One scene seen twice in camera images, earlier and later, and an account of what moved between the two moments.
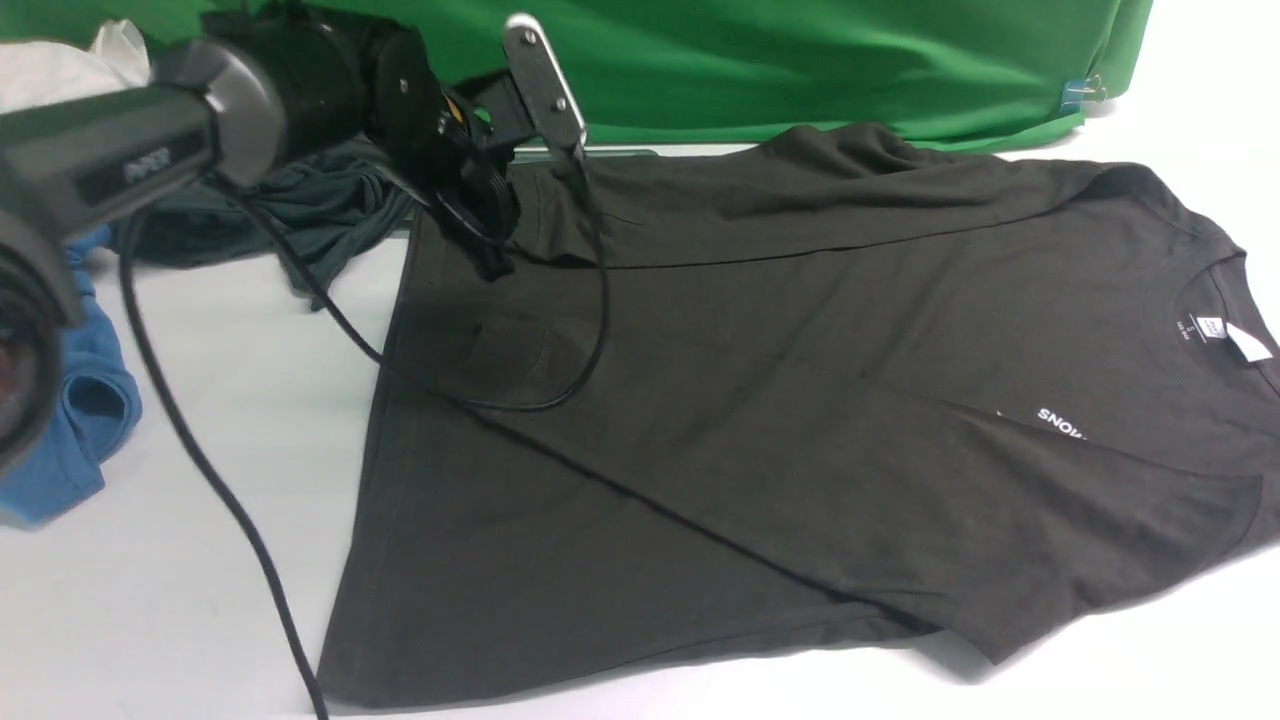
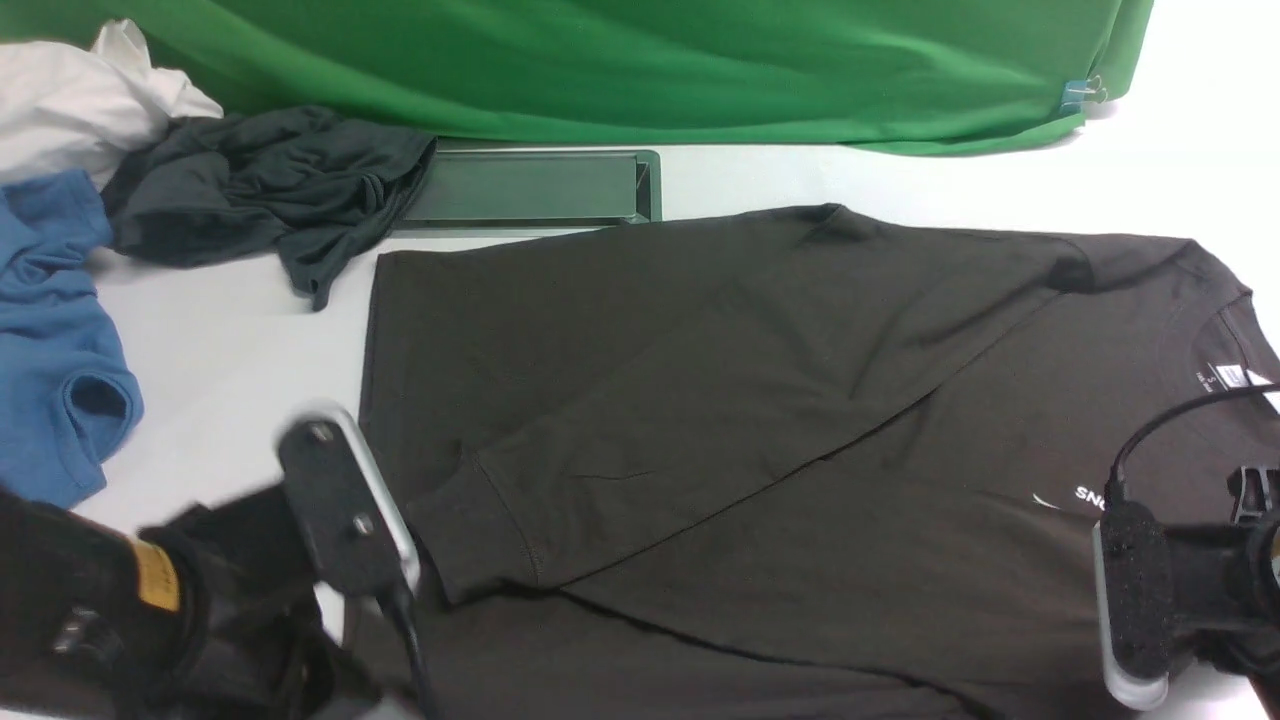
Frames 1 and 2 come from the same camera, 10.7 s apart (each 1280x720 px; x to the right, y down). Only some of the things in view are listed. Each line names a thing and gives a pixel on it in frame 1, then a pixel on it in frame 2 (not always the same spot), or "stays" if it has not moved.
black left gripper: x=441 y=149 → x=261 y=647
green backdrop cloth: x=654 y=75 stays
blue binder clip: x=1078 y=91 stays
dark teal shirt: x=331 y=216 stays
